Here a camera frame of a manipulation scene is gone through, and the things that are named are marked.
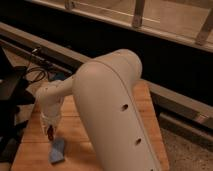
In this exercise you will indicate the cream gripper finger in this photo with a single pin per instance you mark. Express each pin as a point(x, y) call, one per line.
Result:
point(44, 128)
point(54, 133)

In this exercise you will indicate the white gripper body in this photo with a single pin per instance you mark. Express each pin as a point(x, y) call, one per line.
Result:
point(50, 117)

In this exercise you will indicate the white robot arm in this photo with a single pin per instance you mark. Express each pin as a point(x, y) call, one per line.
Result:
point(102, 89)

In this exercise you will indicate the black tripod stand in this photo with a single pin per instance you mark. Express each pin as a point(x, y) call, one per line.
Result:
point(12, 94)

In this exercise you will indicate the metal rail beam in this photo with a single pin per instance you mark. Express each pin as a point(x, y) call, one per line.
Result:
point(180, 77)

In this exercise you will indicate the wooden railing frame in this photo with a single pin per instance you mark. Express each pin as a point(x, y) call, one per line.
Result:
point(187, 22)

